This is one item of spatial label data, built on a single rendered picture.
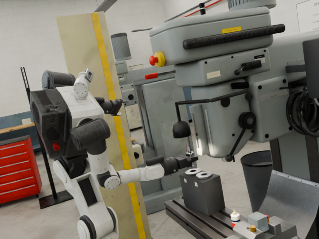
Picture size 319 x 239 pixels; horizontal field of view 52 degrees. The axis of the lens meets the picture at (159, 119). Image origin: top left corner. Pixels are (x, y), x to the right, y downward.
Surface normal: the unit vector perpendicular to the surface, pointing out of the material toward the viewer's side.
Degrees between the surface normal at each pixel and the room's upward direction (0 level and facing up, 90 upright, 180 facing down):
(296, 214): 45
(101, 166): 117
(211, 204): 90
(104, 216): 60
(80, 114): 76
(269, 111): 90
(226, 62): 90
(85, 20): 90
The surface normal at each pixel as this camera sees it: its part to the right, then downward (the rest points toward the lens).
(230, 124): 0.39, 0.07
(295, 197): -0.89, -0.24
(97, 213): 0.48, -0.48
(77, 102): 0.21, -0.80
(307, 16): -0.90, 0.23
